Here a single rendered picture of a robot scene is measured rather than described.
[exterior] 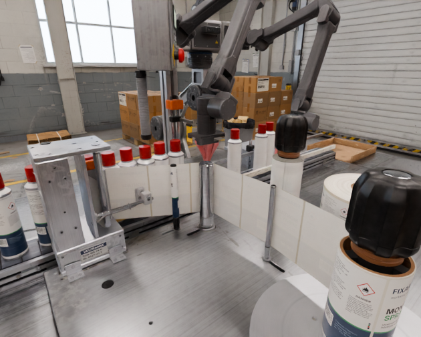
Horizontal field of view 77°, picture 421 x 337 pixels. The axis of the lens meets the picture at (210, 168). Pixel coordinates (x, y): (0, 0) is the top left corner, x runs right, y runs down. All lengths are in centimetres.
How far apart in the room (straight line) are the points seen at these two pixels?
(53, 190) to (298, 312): 50
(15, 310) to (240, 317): 46
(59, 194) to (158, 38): 47
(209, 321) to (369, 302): 26
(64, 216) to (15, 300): 23
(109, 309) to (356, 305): 41
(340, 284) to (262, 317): 17
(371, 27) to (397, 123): 157
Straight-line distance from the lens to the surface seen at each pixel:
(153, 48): 79
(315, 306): 57
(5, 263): 78
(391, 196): 34
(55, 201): 59
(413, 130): 512
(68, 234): 62
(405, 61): 512
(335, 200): 66
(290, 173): 73
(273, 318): 53
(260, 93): 472
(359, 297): 41
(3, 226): 74
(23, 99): 610
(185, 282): 59
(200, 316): 54
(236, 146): 96
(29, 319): 70
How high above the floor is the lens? 129
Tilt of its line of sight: 21 degrees down
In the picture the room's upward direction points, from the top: straight up
